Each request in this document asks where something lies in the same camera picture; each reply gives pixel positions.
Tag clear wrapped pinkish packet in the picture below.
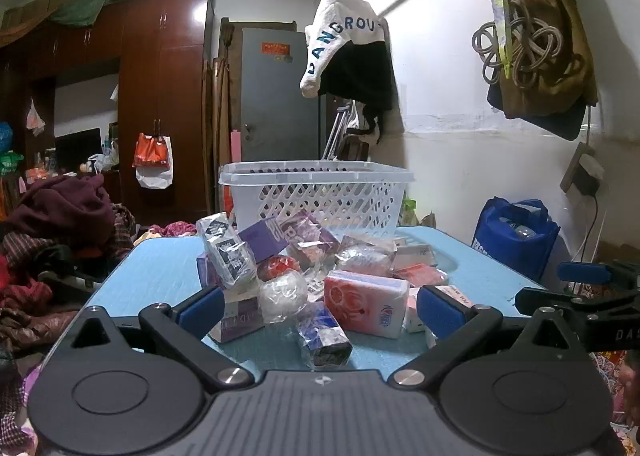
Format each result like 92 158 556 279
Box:
336 235 398 278

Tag pink tissue pack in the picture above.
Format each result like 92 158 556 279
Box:
323 270 411 339

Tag white and black hoodie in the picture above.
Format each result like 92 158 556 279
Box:
299 0 396 147

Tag white plastic lattice basket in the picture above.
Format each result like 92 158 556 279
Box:
218 161 416 239

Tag black monitor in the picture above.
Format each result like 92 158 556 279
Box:
54 127 103 173

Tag olive brown hanging bag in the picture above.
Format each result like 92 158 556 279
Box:
487 0 599 120

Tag brown wooden wardrobe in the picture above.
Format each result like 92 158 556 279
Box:
0 0 217 233

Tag purple wrapped packet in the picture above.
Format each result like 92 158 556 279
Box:
275 210 341 269

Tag small white plastic bag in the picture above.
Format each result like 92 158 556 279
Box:
26 98 47 138

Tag grey metal door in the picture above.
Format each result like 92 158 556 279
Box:
241 27 327 164

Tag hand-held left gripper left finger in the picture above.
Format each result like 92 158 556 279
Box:
65 285 256 393

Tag floral cloth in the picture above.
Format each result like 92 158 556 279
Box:
590 350 640 456

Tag black white wrapped packet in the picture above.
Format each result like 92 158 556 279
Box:
196 212 258 289

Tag maroon clothing pile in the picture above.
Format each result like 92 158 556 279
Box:
0 173 137 354

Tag blue shopping bag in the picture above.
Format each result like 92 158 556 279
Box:
472 196 562 283

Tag light purple box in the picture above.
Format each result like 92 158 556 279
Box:
196 253 266 343

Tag pink packet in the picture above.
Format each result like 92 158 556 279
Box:
395 263 449 287

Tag blue black wrapped packet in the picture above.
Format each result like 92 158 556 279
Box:
295 302 353 369

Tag wall socket with charger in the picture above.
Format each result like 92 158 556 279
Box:
560 142 607 198

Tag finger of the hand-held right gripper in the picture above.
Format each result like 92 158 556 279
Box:
556 260 640 294
514 286 596 323

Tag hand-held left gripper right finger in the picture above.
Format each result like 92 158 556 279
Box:
390 285 583 392

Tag leaning wooden boards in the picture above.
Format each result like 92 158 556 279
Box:
202 18 244 218

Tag red wrapped packet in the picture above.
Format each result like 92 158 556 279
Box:
257 256 303 283

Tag metal crutches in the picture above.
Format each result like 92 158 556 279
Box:
320 103 362 163

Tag white wrapped round ball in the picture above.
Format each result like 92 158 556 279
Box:
258 270 309 324

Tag green cloth bundle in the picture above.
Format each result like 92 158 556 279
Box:
47 0 173 28

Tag yellow green strip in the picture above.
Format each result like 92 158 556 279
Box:
475 0 517 80

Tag white printed card box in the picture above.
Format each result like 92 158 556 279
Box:
402 285 476 349

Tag colourful bedding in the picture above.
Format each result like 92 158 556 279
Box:
131 221 199 244

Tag orange white plastic bag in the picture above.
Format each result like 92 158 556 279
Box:
132 132 175 190

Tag grey coiled rope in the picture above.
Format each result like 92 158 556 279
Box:
472 0 564 87

